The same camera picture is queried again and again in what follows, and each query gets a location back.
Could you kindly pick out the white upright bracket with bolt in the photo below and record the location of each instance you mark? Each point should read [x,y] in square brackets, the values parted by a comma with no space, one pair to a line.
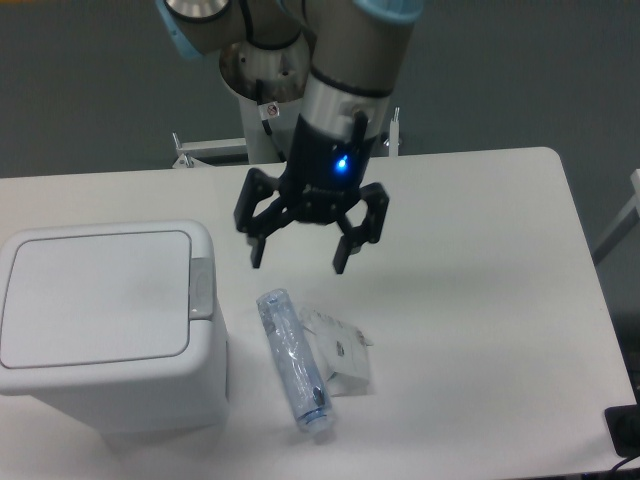
[391,139]

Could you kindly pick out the black device at table corner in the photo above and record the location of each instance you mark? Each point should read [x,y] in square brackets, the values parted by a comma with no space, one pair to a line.
[623,426]

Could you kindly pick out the white crumpled paper packet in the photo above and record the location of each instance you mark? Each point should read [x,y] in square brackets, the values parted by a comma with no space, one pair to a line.
[340,351]

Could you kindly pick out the white trash can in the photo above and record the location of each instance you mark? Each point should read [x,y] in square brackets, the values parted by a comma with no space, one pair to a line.
[189,390]

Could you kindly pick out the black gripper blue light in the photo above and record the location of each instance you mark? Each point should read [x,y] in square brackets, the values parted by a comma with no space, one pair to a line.
[321,183]

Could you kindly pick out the grey trash can push button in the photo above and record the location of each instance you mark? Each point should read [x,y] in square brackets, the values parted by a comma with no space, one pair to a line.
[201,289]

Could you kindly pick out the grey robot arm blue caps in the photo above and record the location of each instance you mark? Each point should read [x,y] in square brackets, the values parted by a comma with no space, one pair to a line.
[313,79]

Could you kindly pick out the white trash can lid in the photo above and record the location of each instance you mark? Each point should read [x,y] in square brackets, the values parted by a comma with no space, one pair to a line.
[94,299]

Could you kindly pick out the white frame at right edge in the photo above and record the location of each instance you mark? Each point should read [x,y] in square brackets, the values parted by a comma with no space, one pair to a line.
[624,221]

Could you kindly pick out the white metal frame bracket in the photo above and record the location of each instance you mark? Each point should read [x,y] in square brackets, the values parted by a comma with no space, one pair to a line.
[214,153]

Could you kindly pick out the clear crushed plastic bottle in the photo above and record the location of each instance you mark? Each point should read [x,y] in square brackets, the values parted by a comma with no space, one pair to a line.
[302,383]

